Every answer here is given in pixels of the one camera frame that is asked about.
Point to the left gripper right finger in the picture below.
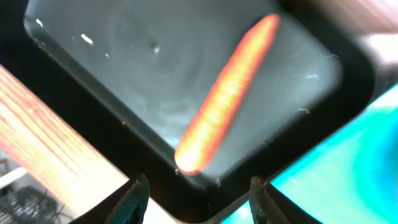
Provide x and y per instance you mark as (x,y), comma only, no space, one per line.
(263,207)

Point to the black plastic tray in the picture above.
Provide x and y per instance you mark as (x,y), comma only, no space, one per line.
(129,75)

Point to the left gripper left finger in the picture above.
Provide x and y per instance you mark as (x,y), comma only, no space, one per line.
(133,204)

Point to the teal plastic tray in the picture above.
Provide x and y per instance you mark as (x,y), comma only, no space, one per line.
(351,177)

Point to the orange carrot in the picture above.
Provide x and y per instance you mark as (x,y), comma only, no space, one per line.
(209,126)

